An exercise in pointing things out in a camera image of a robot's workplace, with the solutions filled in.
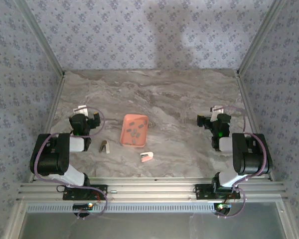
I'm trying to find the pink and white stapler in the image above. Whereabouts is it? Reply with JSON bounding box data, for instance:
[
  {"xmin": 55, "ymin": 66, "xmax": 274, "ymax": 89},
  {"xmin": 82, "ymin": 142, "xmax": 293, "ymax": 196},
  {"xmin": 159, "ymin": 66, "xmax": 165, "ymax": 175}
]
[{"xmin": 139, "ymin": 151, "xmax": 154, "ymax": 164}]

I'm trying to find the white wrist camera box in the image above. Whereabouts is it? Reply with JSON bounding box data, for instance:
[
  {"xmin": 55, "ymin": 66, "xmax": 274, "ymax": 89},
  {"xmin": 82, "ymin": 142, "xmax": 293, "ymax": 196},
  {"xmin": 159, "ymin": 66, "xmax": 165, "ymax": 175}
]
[
  {"xmin": 210, "ymin": 105, "xmax": 225, "ymax": 122},
  {"xmin": 73, "ymin": 105, "xmax": 88, "ymax": 116}
]

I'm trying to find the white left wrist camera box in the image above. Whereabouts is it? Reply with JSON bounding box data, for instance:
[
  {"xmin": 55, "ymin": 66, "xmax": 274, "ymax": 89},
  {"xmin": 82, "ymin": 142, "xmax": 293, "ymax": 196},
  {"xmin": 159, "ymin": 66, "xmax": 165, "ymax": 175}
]
[{"xmin": 73, "ymin": 105, "xmax": 88, "ymax": 116}]

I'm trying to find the small circuit board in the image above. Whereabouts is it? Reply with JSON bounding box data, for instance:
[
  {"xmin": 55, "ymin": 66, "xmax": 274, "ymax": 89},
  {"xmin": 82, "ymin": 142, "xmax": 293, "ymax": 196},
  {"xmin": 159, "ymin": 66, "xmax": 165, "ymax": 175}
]
[
  {"xmin": 213, "ymin": 203, "xmax": 232, "ymax": 211},
  {"xmin": 73, "ymin": 203, "xmax": 94, "ymax": 211}
]

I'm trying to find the grey slotted cable duct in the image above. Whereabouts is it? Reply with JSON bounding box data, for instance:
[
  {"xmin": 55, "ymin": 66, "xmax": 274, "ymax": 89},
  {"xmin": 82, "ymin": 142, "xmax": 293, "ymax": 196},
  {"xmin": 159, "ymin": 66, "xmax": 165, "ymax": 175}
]
[{"xmin": 26, "ymin": 202, "xmax": 216, "ymax": 214}]

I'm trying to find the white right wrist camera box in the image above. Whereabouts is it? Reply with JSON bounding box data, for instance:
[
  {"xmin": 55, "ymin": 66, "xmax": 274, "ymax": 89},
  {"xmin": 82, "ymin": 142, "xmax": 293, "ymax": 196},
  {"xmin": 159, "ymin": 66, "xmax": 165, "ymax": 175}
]
[{"xmin": 210, "ymin": 105, "xmax": 225, "ymax": 122}]

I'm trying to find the aluminium frame post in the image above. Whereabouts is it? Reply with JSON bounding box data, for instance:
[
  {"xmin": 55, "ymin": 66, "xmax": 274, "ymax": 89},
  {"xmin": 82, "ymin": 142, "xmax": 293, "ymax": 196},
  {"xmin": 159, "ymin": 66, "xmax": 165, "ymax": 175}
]
[
  {"xmin": 236, "ymin": 0, "xmax": 290, "ymax": 75},
  {"xmin": 14, "ymin": 0, "xmax": 66, "ymax": 77}
]

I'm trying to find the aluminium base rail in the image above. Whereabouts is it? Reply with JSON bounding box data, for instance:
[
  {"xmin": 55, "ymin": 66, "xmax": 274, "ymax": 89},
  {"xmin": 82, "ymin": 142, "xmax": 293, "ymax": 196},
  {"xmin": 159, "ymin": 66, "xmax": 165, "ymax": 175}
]
[{"xmin": 16, "ymin": 177, "xmax": 289, "ymax": 201}]

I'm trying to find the pink plastic tray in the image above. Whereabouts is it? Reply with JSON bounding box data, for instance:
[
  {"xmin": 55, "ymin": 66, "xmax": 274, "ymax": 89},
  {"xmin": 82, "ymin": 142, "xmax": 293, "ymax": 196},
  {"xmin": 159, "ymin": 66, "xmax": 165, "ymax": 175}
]
[{"xmin": 120, "ymin": 114, "xmax": 150, "ymax": 148}]

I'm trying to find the aluminium table side rail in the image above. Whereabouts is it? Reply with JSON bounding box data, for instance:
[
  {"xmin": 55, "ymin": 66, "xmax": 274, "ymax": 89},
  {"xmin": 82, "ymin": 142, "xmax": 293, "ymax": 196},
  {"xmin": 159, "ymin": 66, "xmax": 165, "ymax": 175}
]
[
  {"xmin": 27, "ymin": 73, "xmax": 67, "ymax": 184},
  {"xmin": 235, "ymin": 72, "xmax": 276, "ymax": 182}
]

